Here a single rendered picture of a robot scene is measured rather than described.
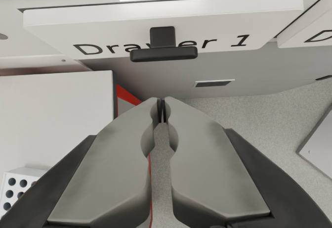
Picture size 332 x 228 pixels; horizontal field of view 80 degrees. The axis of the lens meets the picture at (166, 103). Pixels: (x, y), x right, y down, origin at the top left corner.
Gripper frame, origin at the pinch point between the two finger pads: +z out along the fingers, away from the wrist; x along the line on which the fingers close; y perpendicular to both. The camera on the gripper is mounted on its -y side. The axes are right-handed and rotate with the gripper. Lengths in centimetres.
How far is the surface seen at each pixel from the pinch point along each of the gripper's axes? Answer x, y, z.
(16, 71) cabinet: -31.5, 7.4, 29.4
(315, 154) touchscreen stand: 76, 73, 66
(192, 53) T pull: 3.2, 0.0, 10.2
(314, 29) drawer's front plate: 18.7, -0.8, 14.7
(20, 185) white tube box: -24.0, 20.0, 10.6
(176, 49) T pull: 1.5, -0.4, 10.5
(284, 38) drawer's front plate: 17.1, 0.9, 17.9
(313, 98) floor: 80, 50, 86
